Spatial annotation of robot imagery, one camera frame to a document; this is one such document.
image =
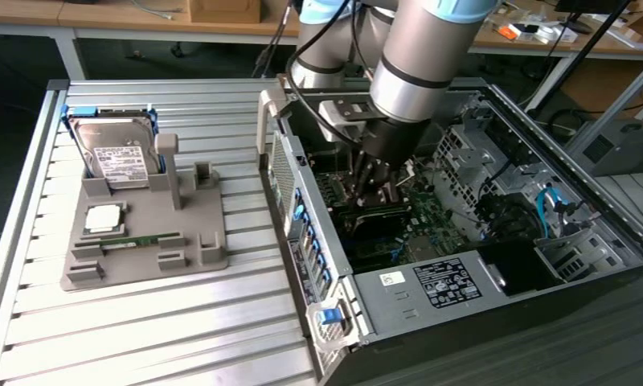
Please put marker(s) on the silver chipset heatsink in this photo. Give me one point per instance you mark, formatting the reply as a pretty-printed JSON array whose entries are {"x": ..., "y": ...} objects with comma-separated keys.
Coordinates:
[{"x": 427, "y": 248}]

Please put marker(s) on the small orange box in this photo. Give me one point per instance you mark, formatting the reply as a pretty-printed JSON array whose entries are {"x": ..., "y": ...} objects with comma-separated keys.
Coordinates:
[{"x": 510, "y": 33}]

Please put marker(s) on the aluminium profile frame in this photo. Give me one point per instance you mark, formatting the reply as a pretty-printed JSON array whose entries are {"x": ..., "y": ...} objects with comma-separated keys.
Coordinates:
[{"x": 638, "y": 84}]

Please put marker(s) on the thin socket locking lever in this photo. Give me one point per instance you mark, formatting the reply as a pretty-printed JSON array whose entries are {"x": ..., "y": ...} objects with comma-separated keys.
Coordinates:
[{"x": 336, "y": 161}]

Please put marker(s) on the blue case latch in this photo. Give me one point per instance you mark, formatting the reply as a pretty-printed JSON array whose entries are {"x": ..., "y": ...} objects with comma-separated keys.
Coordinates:
[{"x": 329, "y": 315}]

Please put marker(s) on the beige case corner bracket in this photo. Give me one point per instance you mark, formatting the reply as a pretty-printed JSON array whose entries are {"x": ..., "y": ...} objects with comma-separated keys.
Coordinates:
[{"x": 271, "y": 102}]

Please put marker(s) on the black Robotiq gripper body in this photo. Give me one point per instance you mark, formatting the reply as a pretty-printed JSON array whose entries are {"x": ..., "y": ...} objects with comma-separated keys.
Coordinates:
[{"x": 393, "y": 140}]

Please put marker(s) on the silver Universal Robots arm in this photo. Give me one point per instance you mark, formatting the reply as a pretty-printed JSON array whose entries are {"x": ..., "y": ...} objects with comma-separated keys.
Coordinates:
[{"x": 424, "y": 60}]

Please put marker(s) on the brown cardboard box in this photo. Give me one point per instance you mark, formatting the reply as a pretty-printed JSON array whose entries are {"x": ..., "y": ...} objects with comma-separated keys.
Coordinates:
[{"x": 223, "y": 10}]

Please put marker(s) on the silver hard disk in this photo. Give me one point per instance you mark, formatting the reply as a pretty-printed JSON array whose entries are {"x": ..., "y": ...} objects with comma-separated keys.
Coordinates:
[{"x": 115, "y": 140}]

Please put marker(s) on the blue disk carrier bracket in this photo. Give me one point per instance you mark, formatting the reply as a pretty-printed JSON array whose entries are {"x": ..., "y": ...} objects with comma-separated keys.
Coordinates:
[{"x": 83, "y": 110}]

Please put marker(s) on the dark grey computer tower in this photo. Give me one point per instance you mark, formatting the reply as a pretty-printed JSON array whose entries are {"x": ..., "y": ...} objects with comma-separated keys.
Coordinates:
[{"x": 633, "y": 153}]

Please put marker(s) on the green Dell motherboard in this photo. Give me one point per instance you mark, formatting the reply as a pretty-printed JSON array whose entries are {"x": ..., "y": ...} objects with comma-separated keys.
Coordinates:
[{"x": 440, "y": 217}]

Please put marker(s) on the grey parts rack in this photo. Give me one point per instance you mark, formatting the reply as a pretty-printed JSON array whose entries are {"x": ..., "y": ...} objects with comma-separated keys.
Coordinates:
[{"x": 149, "y": 241}]

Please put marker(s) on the silver CPU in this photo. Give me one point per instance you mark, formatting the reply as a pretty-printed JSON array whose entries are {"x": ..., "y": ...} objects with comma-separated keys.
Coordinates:
[{"x": 103, "y": 219}]

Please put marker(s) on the silver perforated drive cage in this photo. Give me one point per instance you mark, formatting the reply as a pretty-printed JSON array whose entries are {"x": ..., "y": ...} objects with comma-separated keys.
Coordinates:
[{"x": 461, "y": 161}]

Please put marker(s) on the green RAM stick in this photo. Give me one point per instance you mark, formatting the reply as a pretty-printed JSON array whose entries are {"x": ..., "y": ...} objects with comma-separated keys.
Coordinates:
[{"x": 131, "y": 241}]

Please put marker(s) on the black slanted stand pole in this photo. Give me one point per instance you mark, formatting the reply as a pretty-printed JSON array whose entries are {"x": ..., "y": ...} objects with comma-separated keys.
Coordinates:
[{"x": 581, "y": 56}]

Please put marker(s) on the silver slotted disk bay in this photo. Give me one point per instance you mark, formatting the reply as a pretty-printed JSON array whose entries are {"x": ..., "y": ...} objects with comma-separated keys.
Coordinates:
[{"x": 573, "y": 257}]

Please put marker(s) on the wooden desk white frame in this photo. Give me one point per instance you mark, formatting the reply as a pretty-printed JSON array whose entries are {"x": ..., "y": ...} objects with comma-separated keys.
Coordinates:
[
  {"x": 514, "y": 46},
  {"x": 32, "y": 12}
]

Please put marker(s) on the black monitor stand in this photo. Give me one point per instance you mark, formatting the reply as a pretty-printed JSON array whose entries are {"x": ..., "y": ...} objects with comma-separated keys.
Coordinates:
[{"x": 581, "y": 26}]

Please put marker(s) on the small black white box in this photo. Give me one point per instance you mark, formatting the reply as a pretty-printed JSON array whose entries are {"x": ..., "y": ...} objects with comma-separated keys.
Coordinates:
[{"x": 528, "y": 30}]

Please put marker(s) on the grey power supply unit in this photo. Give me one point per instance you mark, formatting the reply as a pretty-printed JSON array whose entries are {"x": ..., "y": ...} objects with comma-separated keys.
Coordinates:
[{"x": 397, "y": 305}]

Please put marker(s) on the white flat packet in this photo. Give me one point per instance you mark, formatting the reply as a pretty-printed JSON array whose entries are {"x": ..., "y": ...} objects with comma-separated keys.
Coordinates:
[{"x": 554, "y": 36}]

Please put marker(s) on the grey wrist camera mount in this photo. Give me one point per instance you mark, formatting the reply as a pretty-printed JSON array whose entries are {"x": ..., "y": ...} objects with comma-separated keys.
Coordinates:
[{"x": 348, "y": 110}]

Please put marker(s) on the open black PC case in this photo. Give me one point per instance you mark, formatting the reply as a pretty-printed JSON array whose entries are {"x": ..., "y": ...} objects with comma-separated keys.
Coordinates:
[{"x": 514, "y": 342}]

